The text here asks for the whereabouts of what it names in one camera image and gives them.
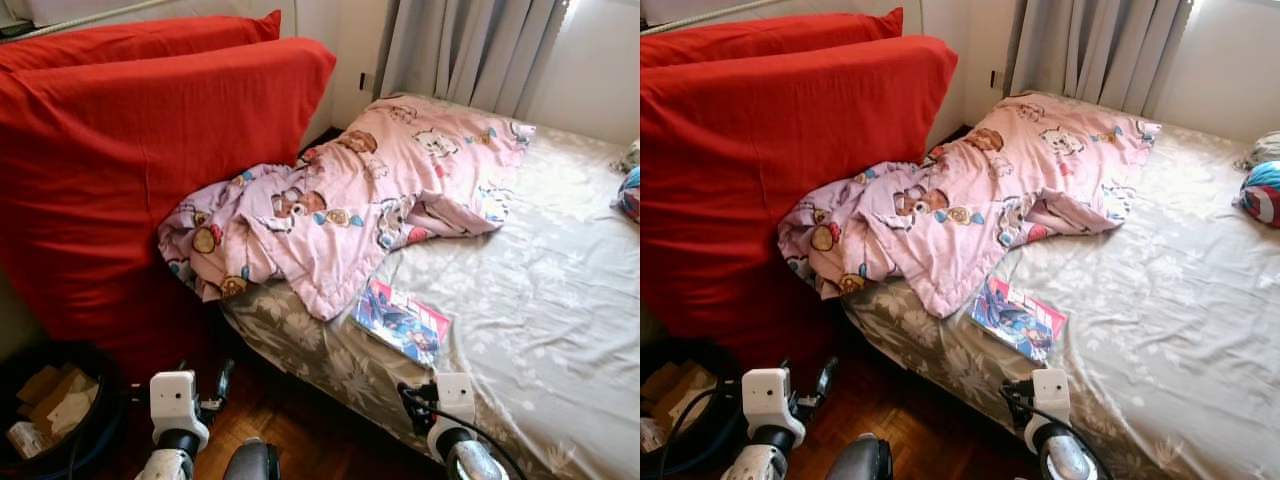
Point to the colourful comic book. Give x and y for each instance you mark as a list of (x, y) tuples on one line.
[(1020, 318), (405, 320)]

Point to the grey robot leg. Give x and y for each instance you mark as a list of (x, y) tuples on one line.
[(252, 462), (860, 460)]

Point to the black waste bin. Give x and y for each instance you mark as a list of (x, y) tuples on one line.
[(100, 440), (725, 440)]

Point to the grey floral sheeted mattress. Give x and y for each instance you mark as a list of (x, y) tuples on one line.
[(1170, 300), (540, 300)]

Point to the white paper scrap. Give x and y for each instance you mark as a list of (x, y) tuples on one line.
[(651, 436), (28, 440)]

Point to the red fabric cushion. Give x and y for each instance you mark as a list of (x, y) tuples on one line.
[(760, 200), (130, 42), (130, 200), (770, 38)]

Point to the pink cartoon print blanket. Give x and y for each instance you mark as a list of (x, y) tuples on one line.
[(380, 190), (1000, 190)]

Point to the red white blue bolster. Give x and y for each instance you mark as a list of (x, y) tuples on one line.
[(630, 195), (1262, 195)]

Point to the small light floral pillow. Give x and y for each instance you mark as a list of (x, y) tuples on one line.
[(1265, 150), (631, 155)]

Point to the grey curtain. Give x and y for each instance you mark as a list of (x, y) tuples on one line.
[(1090, 50), (470, 50)]

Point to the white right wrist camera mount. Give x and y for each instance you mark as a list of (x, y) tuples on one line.
[(455, 400), (1050, 395)]

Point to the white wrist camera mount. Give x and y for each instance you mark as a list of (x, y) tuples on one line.
[(770, 402), (455, 400), (175, 405), (1050, 395)]

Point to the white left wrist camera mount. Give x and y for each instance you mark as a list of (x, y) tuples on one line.
[(770, 402), (175, 405)]

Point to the white wall pipe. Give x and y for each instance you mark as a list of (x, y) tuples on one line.
[(90, 18), (715, 15)]

